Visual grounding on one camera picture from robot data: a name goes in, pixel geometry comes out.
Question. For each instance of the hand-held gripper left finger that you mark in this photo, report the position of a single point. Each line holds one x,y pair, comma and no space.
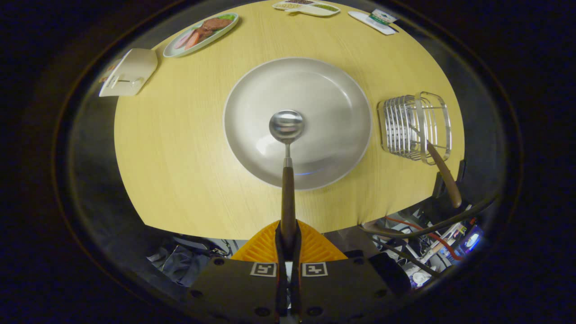
281,288

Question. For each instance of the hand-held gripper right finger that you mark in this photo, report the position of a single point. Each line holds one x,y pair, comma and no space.
296,288

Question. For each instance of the large cream plate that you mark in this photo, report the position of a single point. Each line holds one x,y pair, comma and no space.
324,90

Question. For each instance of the pale green plate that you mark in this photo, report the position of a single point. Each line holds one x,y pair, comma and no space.
175,50

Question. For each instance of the red sausage slice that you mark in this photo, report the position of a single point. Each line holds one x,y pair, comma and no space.
193,39

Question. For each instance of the cream toaster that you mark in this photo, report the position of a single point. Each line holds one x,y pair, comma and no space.
132,67

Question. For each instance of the pink ham slice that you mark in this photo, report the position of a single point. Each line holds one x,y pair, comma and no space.
182,40

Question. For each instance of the brown sausage slice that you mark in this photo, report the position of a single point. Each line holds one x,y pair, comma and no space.
217,24

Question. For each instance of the green lettuce leaf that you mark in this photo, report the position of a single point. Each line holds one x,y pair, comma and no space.
227,17

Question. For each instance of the white square coaster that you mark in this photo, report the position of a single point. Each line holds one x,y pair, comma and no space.
366,20

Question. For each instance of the white divided dish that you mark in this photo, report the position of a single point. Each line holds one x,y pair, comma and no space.
310,10

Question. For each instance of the clear water bottle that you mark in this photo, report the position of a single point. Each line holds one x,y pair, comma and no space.
382,17

